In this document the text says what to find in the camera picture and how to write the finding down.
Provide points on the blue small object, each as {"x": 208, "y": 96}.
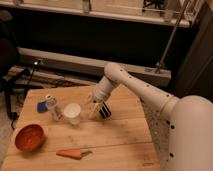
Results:
{"x": 41, "y": 107}

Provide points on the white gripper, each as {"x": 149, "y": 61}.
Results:
{"x": 101, "y": 93}

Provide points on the orange ceramic bowl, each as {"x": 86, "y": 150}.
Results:
{"x": 30, "y": 138}

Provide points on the metal pole stand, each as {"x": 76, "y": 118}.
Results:
{"x": 159, "y": 65}

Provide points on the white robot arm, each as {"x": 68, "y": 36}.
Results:
{"x": 191, "y": 118}

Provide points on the orange toy carrot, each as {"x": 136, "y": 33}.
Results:
{"x": 73, "y": 153}

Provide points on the black white striped block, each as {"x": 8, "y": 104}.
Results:
{"x": 105, "y": 111}

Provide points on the black office chair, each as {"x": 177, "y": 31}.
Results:
{"x": 9, "y": 57}

